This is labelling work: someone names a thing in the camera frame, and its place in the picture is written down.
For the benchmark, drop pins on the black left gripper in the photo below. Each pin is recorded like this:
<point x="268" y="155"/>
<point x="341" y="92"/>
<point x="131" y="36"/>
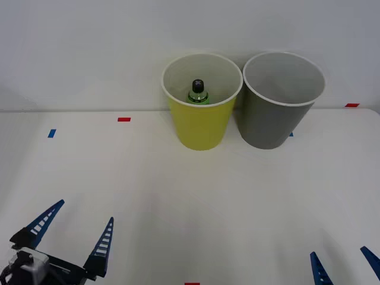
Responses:
<point x="65" y="274"/>

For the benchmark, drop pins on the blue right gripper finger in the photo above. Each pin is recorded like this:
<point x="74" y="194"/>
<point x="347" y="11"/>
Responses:
<point x="319" y="271"/>
<point x="372" y="261"/>

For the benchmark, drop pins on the green bottle with black cap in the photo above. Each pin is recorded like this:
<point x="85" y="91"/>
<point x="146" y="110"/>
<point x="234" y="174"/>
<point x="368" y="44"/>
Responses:
<point x="198" y="96"/>

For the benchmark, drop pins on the grey plastic bin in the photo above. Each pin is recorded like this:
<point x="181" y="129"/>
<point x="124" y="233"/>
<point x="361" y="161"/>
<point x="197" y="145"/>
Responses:
<point x="267" y="124"/>

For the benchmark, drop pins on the yellow-green plastic bin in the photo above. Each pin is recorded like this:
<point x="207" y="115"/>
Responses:
<point x="202" y="127"/>

